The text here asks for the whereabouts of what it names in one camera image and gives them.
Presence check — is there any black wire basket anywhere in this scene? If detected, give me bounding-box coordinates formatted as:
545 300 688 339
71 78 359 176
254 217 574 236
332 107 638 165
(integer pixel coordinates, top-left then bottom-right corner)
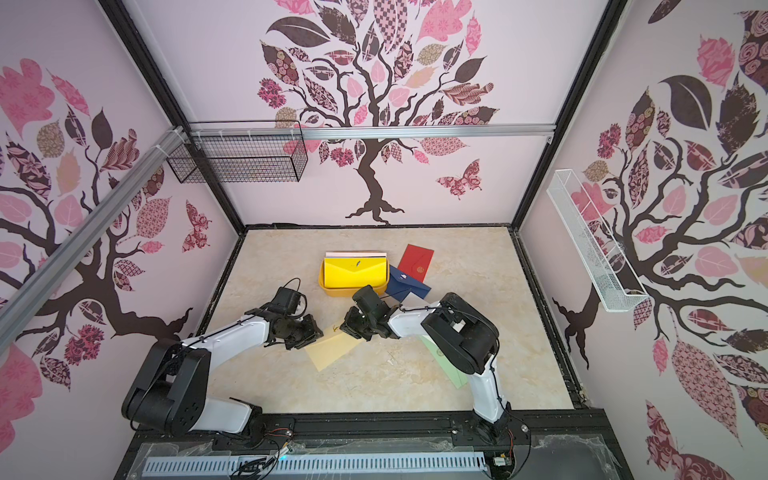
166 120 309 184

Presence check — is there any aluminium rail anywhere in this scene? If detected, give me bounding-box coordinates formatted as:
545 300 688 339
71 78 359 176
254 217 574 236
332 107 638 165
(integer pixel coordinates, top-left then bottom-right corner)
1 126 186 350

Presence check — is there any cream envelope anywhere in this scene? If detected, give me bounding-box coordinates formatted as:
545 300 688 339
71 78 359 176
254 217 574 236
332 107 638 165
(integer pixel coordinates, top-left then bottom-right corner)
304 329 362 372

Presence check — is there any mint green envelope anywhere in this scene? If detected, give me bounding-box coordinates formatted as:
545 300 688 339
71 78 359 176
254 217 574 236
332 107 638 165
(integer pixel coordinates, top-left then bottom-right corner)
421 335 468 389

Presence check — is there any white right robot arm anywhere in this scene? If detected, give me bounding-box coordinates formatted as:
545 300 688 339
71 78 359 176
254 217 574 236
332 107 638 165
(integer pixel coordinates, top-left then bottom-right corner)
341 286 513 443

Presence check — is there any red envelope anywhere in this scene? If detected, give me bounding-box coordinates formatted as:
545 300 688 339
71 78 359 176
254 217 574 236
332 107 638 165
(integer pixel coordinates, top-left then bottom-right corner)
398 244 434 282

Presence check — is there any yellow envelope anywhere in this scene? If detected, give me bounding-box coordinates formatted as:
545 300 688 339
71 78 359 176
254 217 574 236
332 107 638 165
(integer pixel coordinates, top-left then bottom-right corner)
323 258 389 289

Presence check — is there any white envelope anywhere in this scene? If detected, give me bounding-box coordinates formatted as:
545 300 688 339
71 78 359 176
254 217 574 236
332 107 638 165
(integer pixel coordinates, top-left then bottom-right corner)
401 292 429 309

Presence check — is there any navy blue envelope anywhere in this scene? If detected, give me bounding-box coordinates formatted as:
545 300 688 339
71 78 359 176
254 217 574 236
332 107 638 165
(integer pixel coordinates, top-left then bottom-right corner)
385 265 431 302

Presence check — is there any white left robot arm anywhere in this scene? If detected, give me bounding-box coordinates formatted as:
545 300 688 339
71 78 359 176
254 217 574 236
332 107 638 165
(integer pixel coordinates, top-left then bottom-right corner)
121 286 323 444

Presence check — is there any pink envelope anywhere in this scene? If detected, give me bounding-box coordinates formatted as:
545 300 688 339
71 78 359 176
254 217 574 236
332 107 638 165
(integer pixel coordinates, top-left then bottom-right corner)
324 251 387 259

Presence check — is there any white wire basket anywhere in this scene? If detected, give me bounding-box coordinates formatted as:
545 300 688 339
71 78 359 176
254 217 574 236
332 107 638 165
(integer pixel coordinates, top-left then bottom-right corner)
546 169 650 313

